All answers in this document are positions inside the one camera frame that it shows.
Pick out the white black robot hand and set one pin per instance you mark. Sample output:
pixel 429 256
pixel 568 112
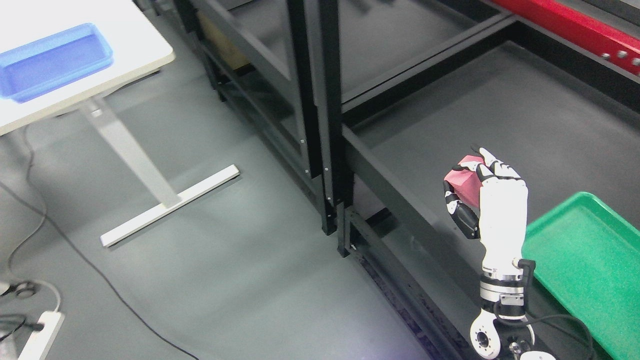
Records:
pixel 500 225

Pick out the pink block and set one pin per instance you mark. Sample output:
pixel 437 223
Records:
pixel 466 185

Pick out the green tray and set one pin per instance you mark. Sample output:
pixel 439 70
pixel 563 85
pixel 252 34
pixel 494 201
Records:
pixel 587 256

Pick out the black left shelf rack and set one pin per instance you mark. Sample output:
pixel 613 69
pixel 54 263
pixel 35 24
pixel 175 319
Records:
pixel 258 54

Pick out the blue tray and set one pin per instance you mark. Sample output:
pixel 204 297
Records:
pixel 49 63

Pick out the red metal beam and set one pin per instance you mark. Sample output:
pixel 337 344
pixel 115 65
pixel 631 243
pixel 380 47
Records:
pixel 599 38

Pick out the white table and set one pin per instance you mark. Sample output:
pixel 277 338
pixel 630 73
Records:
pixel 138 50

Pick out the white power strip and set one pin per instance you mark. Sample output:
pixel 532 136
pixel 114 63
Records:
pixel 39 343

